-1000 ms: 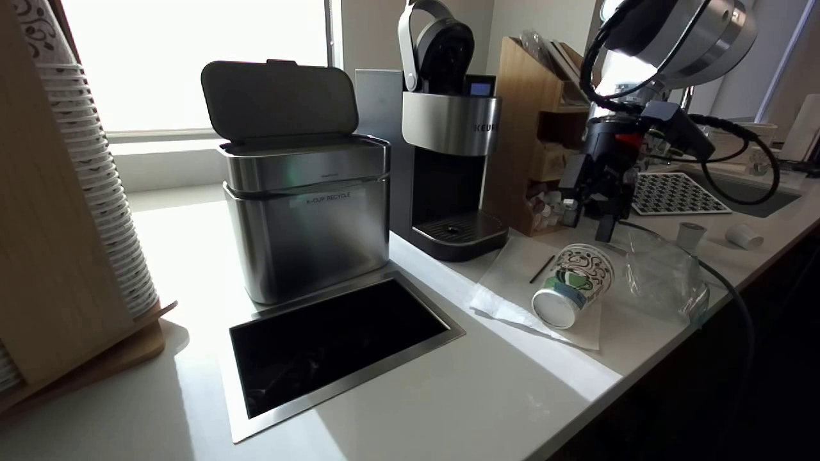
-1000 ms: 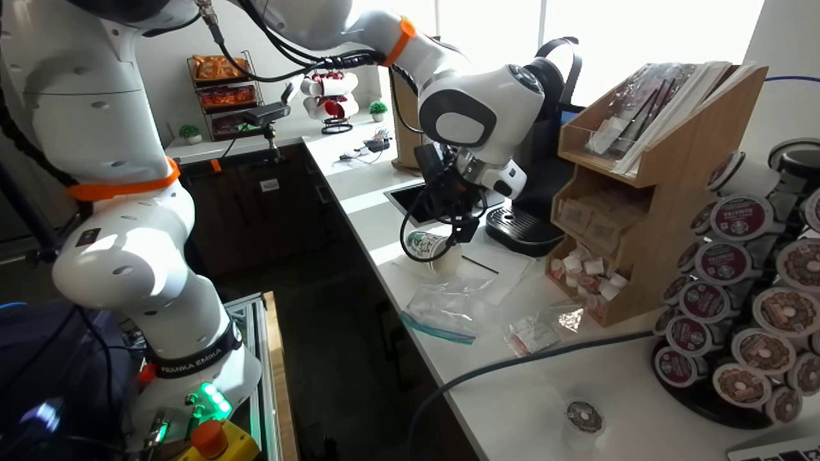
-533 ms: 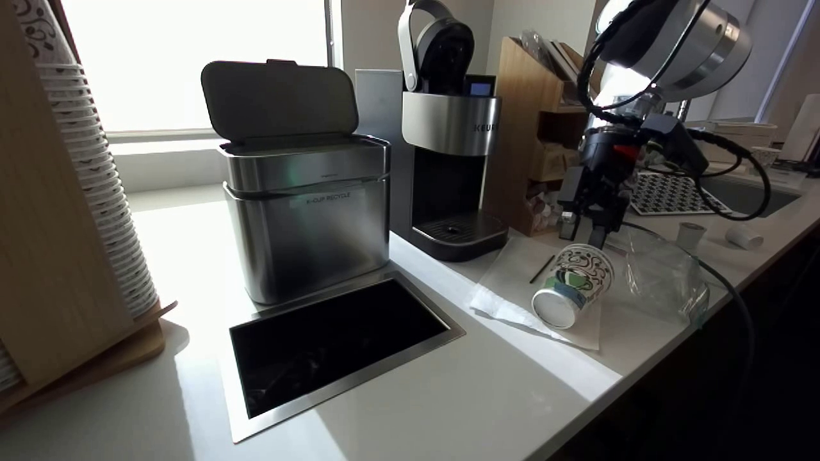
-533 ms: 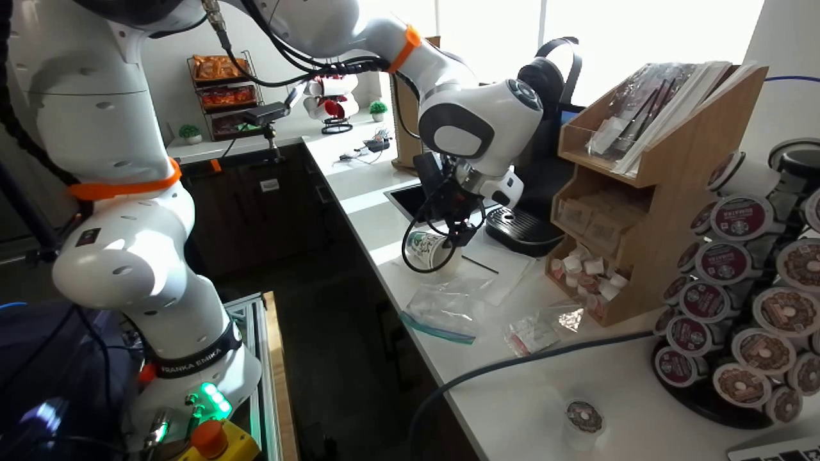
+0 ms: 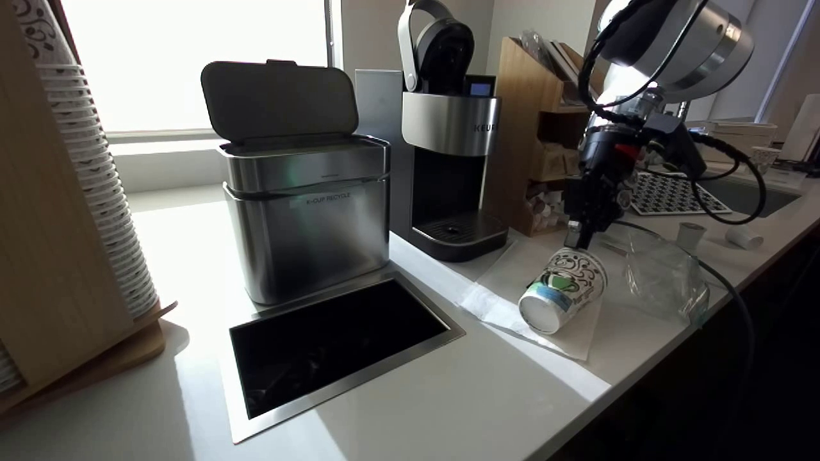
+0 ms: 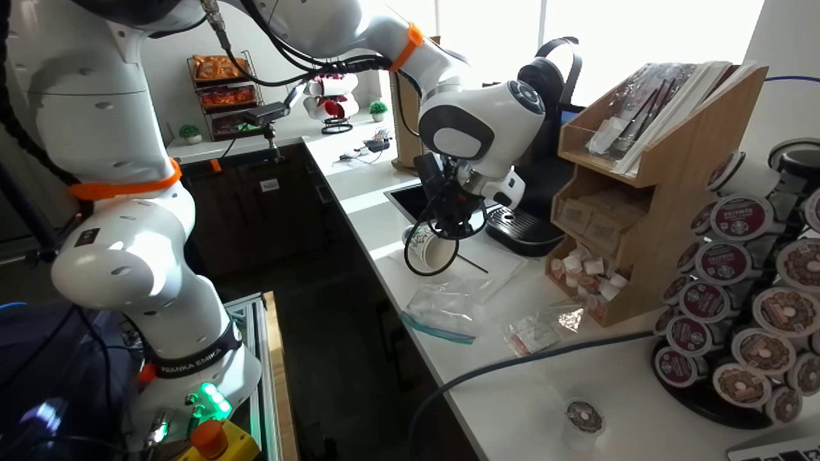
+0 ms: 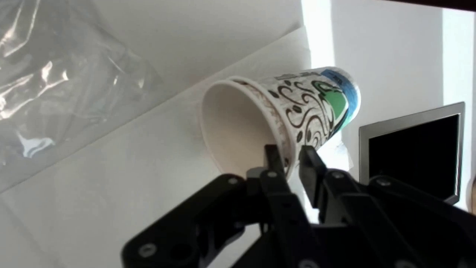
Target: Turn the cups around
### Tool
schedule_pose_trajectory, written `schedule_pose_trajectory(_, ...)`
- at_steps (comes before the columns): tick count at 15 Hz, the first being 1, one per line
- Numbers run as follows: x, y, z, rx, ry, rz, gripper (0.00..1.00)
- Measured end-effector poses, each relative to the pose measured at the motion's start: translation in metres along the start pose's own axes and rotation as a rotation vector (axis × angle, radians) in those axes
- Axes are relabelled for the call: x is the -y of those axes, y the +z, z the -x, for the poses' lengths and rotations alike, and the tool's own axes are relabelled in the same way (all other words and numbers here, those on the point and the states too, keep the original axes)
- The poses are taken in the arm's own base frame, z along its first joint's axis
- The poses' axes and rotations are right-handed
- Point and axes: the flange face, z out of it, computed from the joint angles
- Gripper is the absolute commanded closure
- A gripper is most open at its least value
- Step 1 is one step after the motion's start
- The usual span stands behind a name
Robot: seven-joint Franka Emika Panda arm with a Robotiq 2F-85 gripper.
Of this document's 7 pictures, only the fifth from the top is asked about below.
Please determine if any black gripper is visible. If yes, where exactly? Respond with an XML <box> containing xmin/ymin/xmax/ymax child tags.
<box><xmin>561</xmin><ymin>119</ymin><xmax>688</xmax><ymax>255</ymax></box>

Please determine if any printed white paper cup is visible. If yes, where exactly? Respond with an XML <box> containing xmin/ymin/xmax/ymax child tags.
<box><xmin>516</xmin><ymin>246</ymin><xmax>610</xmax><ymax>339</ymax></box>

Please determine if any tall stack of paper cups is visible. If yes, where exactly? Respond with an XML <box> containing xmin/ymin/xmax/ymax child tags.
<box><xmin>11</xmin><ymin>0</ymin><xmax>164</xmax><ymax>326</ymax></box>

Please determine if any small white plastic cup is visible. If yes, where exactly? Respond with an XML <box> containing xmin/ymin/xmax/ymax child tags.
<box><xmin>676</xmin><ymin>220</ymin><xmax>708</xmax><ymax>257</ymax></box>

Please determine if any wooden condiment organizer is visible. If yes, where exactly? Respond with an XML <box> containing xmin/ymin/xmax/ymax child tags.
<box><xmin>480</xmin><ymin>33</ymin><xmax>597</xmax><ymax>239</ymax></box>

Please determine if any small white roll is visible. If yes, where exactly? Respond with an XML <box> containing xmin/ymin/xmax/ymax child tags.
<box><xmin>726</xmin><ymin>225</ymin><xmax>767</xmax><ymax>255</ymax></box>

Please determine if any black silver coffee machine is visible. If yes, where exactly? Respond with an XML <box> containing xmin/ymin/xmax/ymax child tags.
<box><xmin>391</xmin><ymin>0</ymin><xmax>512</xmax><ymax>264</ymax></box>

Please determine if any steel sink basin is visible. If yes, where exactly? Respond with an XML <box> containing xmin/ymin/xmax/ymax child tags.
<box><xmin>708</xmin><ymin>161</ymin><xmax>806</xmax><ymax>220</ymax></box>

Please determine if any translucent plastic container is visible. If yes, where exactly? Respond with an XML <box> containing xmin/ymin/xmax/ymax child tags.
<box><xmin>351</xmin><ymin>68</ymin><xmax>405</xmax><ymax>143</ymax></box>

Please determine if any white slanted container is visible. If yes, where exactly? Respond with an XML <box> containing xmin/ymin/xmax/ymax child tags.
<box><xmin>779</xmin><ymin>88</ymin><xmax>820</xmax><ymax>166</ymax></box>

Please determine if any steel framed counter waste opening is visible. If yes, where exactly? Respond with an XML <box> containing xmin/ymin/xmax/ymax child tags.
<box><xmin>227</xmin><ymin>269</ymin><xmax>470</xmax><ymax>446</ymax></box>

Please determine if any stainless steel lidded bin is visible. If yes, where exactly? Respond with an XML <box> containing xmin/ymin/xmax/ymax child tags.
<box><xmin>201</xmin><ymin>56</ymin><xmax>396</xmax><ymax>311</ymax></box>

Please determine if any bright window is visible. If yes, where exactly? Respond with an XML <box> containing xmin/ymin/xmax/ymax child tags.
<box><xmin>63</xmin><ymin>0</ymin><xmax>336</xmax><ymax>138</ymax></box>

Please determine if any wooden cup holder stand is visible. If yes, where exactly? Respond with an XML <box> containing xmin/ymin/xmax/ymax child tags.
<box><xmin>0</xmin><ymin>0</ymin><xmax>179</xmax><ymax>417</ymax></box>

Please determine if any black cable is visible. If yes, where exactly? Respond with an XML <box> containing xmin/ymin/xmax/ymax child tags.
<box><xmin>619</xmin><ymin>215</ymin><xmax>760</xmax><ymax>406</ymax></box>

